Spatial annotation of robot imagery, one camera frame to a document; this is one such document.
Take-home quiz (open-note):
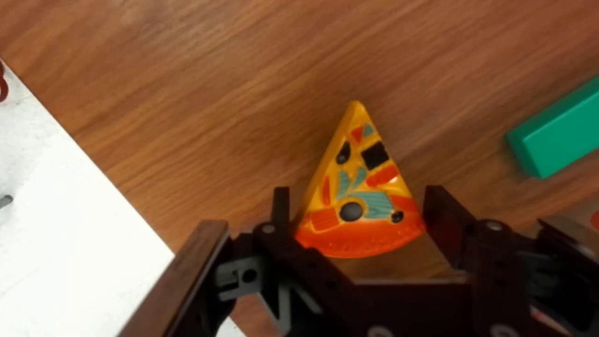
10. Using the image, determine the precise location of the green rectangular block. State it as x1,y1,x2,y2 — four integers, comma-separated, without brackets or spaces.
503,74,599,181

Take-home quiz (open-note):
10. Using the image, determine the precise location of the pizza slice plush toy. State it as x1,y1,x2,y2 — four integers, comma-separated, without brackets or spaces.
293,99,428,260

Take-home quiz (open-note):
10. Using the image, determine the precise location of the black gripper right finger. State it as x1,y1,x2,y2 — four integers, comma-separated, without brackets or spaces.
422,183,599,337

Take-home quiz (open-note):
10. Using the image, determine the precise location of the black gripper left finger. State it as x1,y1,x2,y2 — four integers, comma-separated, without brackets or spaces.
117,185,351,337

